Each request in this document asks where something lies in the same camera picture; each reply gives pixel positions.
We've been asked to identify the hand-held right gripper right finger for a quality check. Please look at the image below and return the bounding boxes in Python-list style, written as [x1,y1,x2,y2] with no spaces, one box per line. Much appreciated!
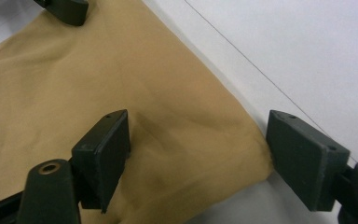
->
[265,108,351,213]

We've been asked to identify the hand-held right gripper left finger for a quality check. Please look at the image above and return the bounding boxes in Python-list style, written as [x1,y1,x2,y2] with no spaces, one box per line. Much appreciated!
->
[70,108,132,215]

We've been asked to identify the tan pants with small patches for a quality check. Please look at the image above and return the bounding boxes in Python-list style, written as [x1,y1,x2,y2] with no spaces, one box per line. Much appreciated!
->
[0,0,274,224]

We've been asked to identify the white table cover sheet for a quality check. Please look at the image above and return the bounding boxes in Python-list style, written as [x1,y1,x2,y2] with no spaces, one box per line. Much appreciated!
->
[0,0,358,224]

